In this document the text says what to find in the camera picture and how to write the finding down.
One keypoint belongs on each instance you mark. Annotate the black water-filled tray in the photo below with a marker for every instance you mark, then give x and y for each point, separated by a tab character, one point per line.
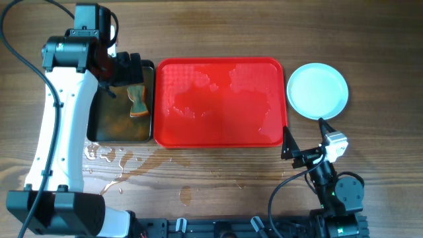
110	120

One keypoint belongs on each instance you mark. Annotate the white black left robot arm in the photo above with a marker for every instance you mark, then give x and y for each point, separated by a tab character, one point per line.
53	201

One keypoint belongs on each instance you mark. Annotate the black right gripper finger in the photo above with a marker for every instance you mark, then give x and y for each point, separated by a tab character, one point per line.
325	128
290	149

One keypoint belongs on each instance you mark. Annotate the red plastic tray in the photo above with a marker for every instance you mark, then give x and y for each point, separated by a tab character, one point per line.
219	102

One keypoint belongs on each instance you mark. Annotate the light blue plate back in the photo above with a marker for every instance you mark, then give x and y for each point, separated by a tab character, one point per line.
317	90

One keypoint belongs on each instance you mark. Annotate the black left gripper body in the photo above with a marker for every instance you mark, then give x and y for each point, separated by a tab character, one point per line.
120	72

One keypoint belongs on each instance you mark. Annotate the orange green sponge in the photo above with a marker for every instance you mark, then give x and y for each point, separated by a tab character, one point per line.
136	94

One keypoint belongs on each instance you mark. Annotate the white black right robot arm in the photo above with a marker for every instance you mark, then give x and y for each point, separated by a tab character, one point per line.
340	194

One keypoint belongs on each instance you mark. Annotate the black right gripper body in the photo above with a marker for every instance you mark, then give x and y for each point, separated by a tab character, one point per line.
306	157

